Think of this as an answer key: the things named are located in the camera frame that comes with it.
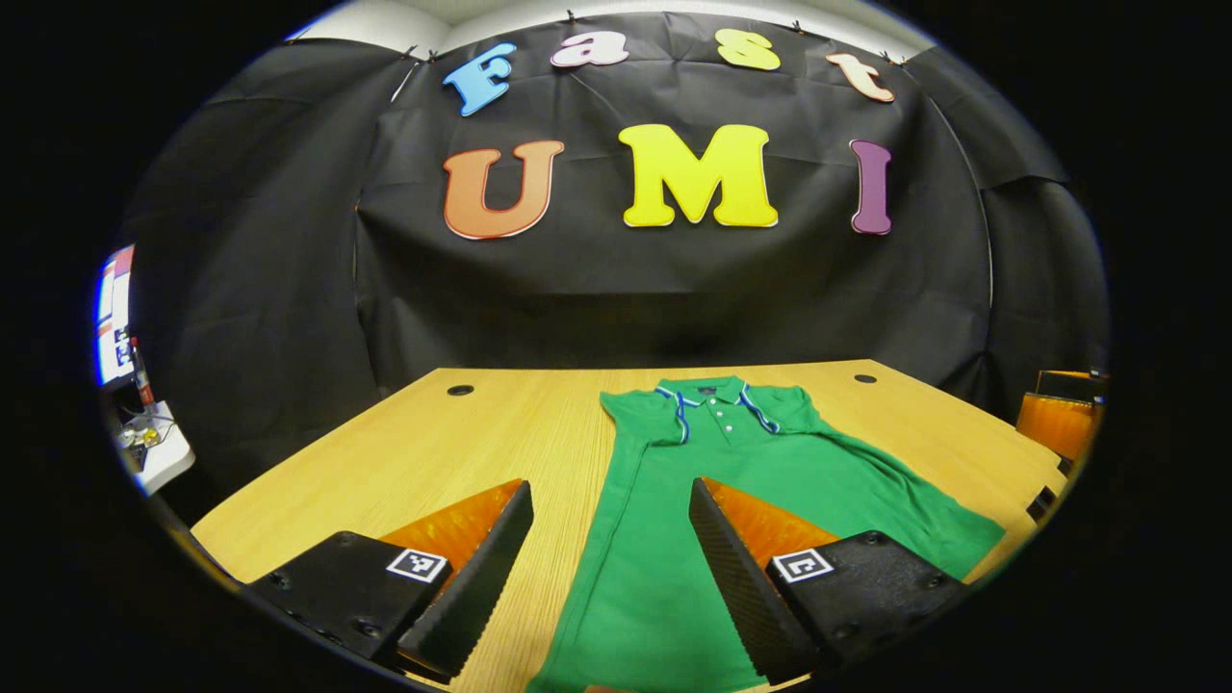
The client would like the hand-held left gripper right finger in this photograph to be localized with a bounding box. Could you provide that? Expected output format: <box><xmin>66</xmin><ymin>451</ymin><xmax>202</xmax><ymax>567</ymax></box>
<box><xmin>689</xmin><ymin>476</ymin><xmax>968</xmax><ymax>684</ymax></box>

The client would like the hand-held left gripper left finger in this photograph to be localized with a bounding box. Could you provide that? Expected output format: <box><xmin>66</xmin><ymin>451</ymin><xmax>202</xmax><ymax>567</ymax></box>
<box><xmin>243</xmin><ymin>479</ymin><xmax>534</xmax><ymax>682</ymax></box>

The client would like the green T-shirt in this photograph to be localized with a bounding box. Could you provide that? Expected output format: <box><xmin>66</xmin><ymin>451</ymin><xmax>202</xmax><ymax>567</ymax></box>
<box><xmin>527</xmin><ymin>375</ymin><xmax>1008</xmax><ymax>693</ymax></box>

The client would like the black backdrop cloth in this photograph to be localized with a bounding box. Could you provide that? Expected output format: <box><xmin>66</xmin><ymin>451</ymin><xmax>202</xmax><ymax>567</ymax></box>
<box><xmin>115</xmin><ymin>12</ymin><xmax>1113</xmax><ymax>501</ymax></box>

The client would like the white side table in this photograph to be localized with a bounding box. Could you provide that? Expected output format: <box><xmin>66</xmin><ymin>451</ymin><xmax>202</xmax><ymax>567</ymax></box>
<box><xmin>115</xmin><ymin>399</ymin><xmax>196</xmax><ymax>497</ymax></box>

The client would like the red bottle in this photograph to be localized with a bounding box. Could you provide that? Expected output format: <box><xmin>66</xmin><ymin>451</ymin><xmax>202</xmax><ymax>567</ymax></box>
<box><xmin>129</xmin><ymin>337</ymin><xmax>155</xmax><ymax>407</ymax></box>

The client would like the white wall poster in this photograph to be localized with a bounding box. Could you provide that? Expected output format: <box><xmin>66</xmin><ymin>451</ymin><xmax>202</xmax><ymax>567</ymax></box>
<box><xmin>94</xmin><ymin>245</ymin><xmax>136</xmax><ymax>386</ymax></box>

